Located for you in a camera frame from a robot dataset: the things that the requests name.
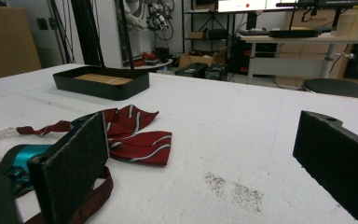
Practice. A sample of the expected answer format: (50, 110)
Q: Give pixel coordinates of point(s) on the large brown cardboard panel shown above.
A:
(6, 43)

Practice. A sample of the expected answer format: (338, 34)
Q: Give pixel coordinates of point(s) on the round white table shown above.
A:
(155, 64)

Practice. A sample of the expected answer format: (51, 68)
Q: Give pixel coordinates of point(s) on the computer monitor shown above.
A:
(254, 4)

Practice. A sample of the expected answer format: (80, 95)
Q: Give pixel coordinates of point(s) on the open cardboard box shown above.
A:
(199, 59)

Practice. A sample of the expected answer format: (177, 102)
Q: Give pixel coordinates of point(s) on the black keyboard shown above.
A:
(295, 33)

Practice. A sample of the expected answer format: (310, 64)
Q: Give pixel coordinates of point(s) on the white foam mat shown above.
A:
(214, 124)

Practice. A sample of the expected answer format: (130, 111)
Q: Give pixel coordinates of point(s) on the black computer tower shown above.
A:
(191, 70)
(216, 72)

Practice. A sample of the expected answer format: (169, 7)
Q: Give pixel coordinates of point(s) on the black metal frame post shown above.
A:
(87, 34)

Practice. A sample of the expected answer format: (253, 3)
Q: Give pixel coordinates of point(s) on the red striped bow tie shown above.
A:
(136, 146)

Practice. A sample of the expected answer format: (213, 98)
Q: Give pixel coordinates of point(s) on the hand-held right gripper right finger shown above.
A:
(335, 168)

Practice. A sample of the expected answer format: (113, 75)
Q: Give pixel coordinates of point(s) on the black rack with wooden base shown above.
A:
(105, 88)

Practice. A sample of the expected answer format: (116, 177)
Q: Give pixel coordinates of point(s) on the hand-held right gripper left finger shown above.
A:
(71, 168)

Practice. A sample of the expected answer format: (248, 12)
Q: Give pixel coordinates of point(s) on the white desk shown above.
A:
(292, 39)

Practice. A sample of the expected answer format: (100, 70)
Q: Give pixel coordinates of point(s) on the black metal shelf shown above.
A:
(192, 28)

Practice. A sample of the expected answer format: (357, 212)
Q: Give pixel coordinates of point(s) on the black round stool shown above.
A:
(338, 88)

